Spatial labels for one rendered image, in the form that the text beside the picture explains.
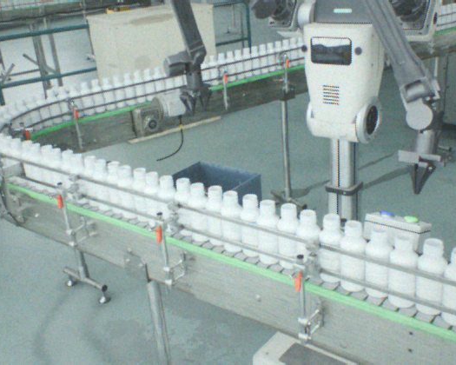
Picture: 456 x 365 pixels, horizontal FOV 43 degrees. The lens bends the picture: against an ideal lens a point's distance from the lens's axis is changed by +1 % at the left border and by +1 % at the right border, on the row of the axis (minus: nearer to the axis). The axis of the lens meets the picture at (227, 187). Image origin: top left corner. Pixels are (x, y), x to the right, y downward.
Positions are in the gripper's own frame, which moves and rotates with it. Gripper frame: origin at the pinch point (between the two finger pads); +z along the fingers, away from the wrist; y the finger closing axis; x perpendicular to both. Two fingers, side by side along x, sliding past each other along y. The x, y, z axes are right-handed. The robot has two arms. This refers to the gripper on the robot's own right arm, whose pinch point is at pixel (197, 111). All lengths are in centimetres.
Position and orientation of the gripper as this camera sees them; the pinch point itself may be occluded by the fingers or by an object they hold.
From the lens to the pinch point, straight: 207.9
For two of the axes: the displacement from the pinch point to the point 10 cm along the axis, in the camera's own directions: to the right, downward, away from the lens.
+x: 7.7, 2.0, -6.1
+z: 0.9, 9.1, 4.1
